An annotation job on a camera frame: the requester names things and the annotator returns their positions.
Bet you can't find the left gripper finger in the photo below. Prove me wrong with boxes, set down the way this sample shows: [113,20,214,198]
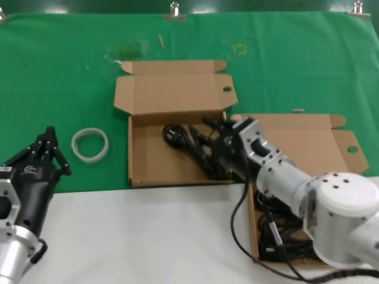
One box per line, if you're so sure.
[43,126,72,176]
[1,126,53,169]

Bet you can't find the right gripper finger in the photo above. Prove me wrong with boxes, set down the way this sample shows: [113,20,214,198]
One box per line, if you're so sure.
[202,117,235,136]
[189,125,219,149]

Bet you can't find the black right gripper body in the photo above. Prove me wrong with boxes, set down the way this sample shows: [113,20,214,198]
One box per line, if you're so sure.
[212,131,259,183]

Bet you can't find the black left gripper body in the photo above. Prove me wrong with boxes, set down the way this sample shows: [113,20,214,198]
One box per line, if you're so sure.
[10,163,60,238]

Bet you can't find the open cardboard box, large lid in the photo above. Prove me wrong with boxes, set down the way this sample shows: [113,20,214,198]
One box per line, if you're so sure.
[113,59,239,189]

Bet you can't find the open cardboard box, narrow lid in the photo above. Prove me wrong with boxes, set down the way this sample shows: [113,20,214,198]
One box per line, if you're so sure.
[229,114,370,267]

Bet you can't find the green cloth table mat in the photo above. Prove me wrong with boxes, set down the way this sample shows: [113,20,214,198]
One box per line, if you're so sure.
[0,11,379,195]

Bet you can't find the silver binder clip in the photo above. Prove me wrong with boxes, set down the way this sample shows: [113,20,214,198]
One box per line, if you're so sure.
[346,1,371,19]
[162,1,188,21]

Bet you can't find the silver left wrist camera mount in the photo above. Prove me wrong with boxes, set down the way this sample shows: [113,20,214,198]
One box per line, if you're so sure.
[0,167,22,234]

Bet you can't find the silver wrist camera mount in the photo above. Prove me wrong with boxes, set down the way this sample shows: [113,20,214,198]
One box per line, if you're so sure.
[0,167,22,234]
[232,117,281,165]

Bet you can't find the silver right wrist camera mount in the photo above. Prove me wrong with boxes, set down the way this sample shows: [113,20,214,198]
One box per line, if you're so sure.
[232,117,281,165]

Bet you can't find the white tape roll ring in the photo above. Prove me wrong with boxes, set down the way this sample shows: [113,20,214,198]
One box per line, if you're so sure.
[70,127,110,163]

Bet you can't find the coiled black power cord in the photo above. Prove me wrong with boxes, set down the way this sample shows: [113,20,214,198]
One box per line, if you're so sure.
[255,189,269,212]

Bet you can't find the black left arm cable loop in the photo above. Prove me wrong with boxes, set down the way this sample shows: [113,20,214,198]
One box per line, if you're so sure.
[28,238,49,266]

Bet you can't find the black cable with silver connector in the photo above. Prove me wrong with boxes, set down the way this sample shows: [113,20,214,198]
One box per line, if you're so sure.
[230,180,379,282]

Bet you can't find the bundled black power cord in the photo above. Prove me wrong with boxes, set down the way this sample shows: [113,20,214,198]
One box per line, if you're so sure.
[258,211,316,263]

